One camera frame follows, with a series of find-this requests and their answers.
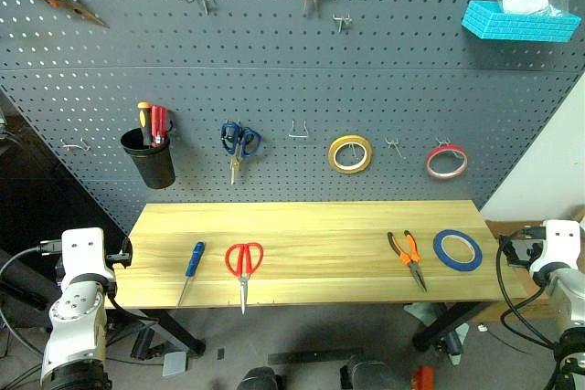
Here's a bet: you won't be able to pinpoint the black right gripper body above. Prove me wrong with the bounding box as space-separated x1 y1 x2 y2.
512 237 536 271

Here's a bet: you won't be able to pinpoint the grey metal pegboard wall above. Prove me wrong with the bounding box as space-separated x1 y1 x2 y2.
0 0 585 237

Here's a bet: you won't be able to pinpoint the blue tape roll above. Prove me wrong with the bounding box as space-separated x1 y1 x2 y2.
431 227 484 272

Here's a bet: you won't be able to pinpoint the black floor device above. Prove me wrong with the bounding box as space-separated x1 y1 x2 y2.
130 324 160 362
437 329 466 367

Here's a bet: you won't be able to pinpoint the black table leg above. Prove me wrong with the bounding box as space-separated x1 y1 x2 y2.
411 300 495 353
150 307 207 355

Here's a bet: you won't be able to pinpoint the black plastic cup holder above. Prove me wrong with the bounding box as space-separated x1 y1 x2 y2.
119 126 177 190

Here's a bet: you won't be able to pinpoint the orange black long-nose pliers small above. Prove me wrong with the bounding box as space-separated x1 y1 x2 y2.
387 229 429 294

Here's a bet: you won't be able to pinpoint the red tape roll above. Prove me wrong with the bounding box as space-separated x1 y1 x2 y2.
425 143 469 180

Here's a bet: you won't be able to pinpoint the grey square floor plate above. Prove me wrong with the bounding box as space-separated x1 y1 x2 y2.
161 351 189 378

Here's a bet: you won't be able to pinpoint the orange black screwdriver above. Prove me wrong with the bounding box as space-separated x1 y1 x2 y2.
136 101 154 149

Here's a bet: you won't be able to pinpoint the red object on floor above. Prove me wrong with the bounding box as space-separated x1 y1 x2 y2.
410 364 436 390

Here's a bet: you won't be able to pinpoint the dark rounded shape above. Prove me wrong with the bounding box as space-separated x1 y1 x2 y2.
240 364 285 390

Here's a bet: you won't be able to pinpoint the yellow tape roll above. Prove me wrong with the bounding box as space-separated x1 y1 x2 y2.
326 134 374 176

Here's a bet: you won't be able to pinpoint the black flat bar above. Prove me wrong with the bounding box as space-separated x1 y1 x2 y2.
266 347 367 366

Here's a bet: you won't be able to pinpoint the cyan brick-pattern shelf bin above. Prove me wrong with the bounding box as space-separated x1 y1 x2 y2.
461 0 583 45

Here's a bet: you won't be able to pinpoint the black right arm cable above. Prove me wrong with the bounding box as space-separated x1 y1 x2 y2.
495 224 559 351

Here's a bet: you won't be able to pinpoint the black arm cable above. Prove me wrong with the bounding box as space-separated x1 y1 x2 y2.
0 240 63 282
495 224 559 351

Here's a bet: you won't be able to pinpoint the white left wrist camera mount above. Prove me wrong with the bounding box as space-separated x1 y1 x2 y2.
59 227 116 282

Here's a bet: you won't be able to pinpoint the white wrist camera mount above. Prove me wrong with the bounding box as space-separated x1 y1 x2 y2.
59 227 116 282
529 219 583 282

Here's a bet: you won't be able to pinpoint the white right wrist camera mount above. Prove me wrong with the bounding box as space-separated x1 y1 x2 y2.
529 219 583 282

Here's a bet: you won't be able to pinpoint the blue handled screwdriver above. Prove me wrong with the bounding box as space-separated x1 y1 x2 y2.
176 240 207 309

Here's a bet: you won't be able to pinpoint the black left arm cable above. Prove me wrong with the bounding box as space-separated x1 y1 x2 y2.
0 240 63 282

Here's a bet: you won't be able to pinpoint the red handled scissors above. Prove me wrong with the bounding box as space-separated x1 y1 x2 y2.
223 241 265 316

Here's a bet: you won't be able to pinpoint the blue handled scissors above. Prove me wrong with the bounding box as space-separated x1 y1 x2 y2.
220 120 263 186

